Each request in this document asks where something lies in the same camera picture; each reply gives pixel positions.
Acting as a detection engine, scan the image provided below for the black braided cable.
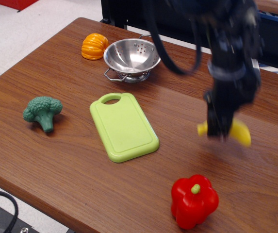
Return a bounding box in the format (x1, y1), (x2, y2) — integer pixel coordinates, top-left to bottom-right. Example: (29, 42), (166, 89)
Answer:
(143, 0), (202, 75)

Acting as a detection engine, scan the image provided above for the steel colander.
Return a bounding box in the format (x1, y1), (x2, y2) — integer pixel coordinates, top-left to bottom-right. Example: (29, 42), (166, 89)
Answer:
(103, 34), (161, 83)

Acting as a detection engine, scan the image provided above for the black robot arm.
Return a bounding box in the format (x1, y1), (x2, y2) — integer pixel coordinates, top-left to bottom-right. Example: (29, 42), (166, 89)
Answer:
(167, 0), (262, 138)

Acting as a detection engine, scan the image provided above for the red box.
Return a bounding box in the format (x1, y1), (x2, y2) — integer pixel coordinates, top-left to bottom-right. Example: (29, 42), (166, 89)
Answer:
(0, 0), (38, 11)

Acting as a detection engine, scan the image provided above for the green toy broccoli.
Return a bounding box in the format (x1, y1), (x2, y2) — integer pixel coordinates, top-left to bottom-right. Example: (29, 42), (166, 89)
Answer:
(23, 96), (63, 133)

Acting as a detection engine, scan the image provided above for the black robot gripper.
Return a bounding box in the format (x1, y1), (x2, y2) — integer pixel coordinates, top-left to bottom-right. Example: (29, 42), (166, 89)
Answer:
(204, 59), (261, 140)

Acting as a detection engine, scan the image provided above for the orange toy pumpkin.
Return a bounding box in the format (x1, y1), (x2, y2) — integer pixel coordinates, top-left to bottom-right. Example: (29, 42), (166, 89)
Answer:
(81, 33), (109, 60)

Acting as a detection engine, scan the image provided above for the metal bracket with screw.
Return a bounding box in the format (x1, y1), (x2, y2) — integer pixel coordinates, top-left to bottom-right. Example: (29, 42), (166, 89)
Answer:
(0, 199), (41, 233)

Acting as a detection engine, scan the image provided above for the yellow toy banana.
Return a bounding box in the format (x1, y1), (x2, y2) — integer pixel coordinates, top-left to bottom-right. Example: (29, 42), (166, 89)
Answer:
(197, 118), (251, 147)

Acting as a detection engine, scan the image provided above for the red toy bell pepper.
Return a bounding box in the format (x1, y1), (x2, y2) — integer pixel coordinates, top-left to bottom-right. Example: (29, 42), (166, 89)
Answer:
(171, 174), (219, 230)

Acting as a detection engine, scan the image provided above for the green plastic cutting board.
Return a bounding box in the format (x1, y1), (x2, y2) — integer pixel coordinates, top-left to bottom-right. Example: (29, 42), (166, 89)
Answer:
(90, 93), (160, 163)

